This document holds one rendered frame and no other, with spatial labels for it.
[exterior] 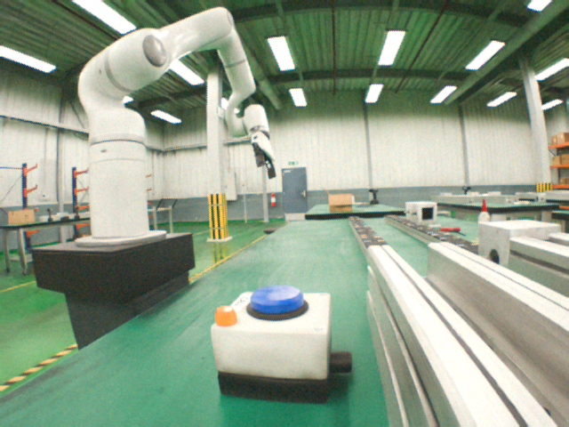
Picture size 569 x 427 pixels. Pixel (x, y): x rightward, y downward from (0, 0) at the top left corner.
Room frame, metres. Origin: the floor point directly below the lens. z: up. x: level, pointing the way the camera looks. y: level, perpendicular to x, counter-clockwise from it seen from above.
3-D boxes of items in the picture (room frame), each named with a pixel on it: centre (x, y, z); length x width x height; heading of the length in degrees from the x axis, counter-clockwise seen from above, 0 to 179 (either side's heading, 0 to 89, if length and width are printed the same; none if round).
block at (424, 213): (1.21, -0.63, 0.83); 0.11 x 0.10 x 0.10; 78
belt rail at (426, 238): (0.94, -0.45, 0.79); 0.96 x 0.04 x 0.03; 170
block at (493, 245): (0.31, -0.32, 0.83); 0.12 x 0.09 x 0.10; 80
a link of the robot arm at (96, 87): (0.52, 0.36, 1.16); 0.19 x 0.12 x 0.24; 70
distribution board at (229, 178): (11.66, 2.15, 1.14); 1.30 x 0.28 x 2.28; 80
